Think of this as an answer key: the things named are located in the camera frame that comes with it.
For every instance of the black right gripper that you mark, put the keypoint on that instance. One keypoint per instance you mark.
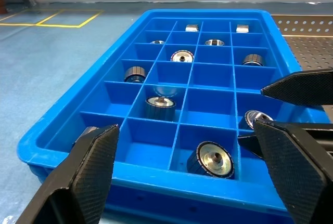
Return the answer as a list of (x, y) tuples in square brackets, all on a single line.
[(322, 135)]

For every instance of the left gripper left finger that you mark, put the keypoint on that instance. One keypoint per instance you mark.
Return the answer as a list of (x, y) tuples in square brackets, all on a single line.
[(91, 172)]

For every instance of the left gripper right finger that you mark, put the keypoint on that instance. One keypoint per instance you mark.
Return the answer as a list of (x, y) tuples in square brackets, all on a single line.
[(294, 172)]

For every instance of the blue compartment tray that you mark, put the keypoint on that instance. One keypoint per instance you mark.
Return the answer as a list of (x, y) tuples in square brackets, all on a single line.
[(213, 76)]

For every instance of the perforated metal tray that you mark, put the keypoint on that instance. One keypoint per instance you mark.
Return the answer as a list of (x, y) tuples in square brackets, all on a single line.
[(312, 50)]

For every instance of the red-brown object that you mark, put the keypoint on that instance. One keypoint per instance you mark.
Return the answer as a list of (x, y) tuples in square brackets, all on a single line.
[(2, 3)]

